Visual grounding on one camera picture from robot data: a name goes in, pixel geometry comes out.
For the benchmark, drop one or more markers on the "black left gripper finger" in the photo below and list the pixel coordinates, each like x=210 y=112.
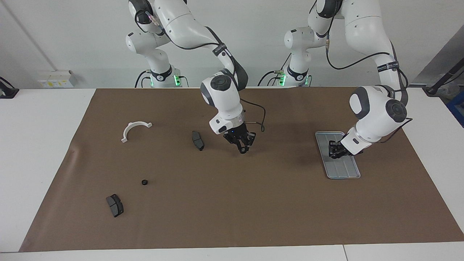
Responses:
x=334 y=145
x=340 y=156

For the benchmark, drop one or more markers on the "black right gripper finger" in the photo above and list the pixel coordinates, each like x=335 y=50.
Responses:
x=233 y=144
x=250 y=142

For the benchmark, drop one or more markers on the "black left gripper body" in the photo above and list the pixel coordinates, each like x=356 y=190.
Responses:
x=347 y=148

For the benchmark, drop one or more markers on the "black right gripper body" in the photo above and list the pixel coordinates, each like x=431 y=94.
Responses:
x=239 y=133

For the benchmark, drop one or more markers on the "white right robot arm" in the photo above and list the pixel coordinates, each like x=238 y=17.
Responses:
x=221 y=94

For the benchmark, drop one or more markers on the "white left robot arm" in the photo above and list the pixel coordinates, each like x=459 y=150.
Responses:
x=373 y=108

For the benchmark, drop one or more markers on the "silver metal tray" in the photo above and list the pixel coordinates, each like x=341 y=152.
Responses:
x=342 y=170

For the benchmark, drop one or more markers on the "long grey brake pad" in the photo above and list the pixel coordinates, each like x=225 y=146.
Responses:
x=198 y=141

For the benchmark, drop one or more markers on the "brown table mat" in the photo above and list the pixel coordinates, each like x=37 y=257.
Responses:
x=235 y=203

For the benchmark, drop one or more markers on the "black pole stand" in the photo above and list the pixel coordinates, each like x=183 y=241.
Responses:
x=431 y=90

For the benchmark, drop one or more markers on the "blue crate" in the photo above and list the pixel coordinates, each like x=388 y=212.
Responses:
x=457 y=108

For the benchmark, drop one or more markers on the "short grey brake pad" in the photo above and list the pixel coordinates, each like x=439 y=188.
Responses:
x=114 y=205

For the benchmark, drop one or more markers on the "white curved plastic bracket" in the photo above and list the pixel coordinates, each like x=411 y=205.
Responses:
x=127 y=129

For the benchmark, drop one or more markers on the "white wall socket box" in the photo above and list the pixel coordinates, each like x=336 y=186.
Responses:
x=56 y=79

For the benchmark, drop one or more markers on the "black clamp mount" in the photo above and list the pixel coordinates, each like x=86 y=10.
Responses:
x=7 y=93

